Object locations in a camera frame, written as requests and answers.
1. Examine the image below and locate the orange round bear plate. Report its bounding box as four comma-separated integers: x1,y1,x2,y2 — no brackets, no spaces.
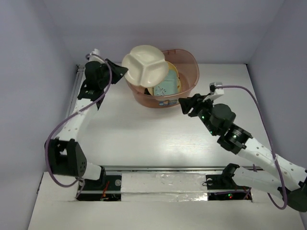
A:
166,61,178,78

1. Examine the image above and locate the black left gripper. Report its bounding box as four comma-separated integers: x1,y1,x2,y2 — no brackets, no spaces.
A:
98,59,127,89

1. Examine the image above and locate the blue yellow bin label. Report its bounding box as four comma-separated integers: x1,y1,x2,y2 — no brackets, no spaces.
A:
158,99,178,107

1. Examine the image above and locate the pink translucent plastic bin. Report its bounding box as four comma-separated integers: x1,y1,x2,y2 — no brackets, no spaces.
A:
127,49,200,108

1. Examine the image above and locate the aluminium frame rail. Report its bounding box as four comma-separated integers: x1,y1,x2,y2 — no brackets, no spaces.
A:
37,64,84,194

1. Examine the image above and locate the beige bird-painted plate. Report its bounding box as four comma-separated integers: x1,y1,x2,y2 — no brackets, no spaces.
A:
148,78,181,96

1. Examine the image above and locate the light teal divided tray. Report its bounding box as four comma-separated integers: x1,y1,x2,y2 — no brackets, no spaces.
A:
153,69,178,96

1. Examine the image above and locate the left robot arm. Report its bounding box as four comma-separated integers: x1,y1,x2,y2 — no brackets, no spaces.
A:
45,59,128,189

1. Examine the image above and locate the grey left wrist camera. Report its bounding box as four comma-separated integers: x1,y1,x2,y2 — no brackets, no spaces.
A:
85,48,101,61

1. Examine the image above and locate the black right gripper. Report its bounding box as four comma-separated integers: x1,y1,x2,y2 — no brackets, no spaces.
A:
179,92,218,136

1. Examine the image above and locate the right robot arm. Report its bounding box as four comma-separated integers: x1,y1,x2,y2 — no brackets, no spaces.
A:
178,94,307,212

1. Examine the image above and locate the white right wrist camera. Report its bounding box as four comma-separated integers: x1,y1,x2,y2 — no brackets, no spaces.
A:
208,82,224,101

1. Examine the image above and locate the cream three-section plate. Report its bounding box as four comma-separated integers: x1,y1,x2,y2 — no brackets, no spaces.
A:
121,45,169,88

